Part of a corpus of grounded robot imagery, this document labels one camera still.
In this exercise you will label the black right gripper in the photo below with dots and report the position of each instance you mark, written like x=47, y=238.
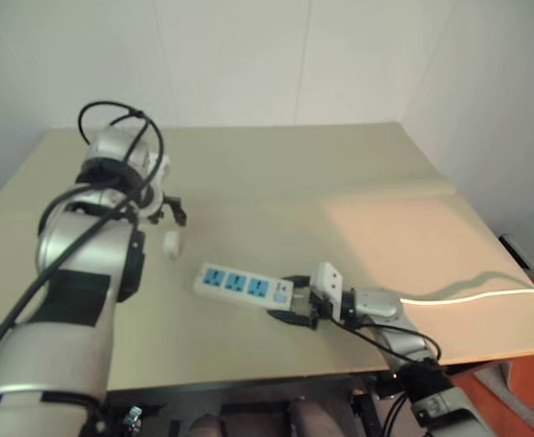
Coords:
x=310, y=307

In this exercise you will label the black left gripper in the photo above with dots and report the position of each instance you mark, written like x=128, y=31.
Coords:
x=161, y=206

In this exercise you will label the white power strip blue sockets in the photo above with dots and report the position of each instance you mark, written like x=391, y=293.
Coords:
x=230, y=282

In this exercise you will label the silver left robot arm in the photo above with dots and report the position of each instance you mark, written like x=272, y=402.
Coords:
x=75, y=246

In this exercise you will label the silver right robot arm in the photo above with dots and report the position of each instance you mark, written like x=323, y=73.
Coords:
x=381, y=307

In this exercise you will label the white charger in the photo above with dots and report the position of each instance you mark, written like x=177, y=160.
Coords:
x=172, y=244

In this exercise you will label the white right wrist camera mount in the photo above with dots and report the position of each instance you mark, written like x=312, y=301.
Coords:
x=328, y=280

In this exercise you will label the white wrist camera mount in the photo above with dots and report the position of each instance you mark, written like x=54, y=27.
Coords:
x=160, y=170
x=328, y=280

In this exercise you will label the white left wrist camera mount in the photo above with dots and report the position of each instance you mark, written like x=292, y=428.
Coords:
x=160, y=170

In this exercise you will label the black table frame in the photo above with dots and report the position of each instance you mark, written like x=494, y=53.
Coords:
x=258, y=391

